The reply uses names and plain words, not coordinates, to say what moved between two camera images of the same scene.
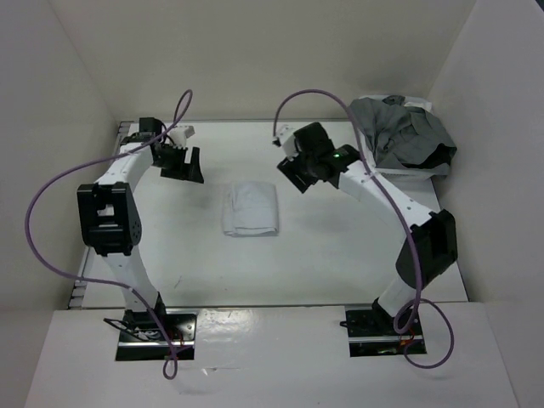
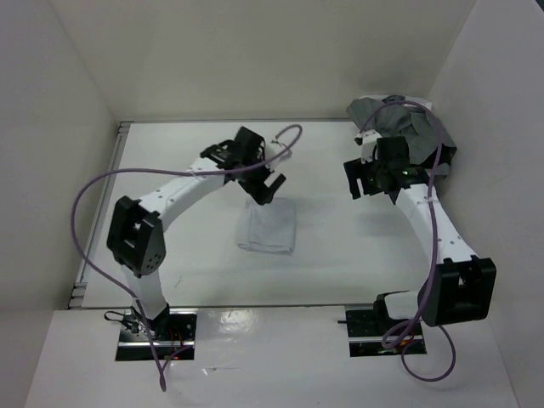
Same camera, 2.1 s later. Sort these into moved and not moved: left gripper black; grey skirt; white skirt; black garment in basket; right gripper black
Moved: left gripper black; white skirt; right gripper black
Not moved: grey skirt; black garment in basket
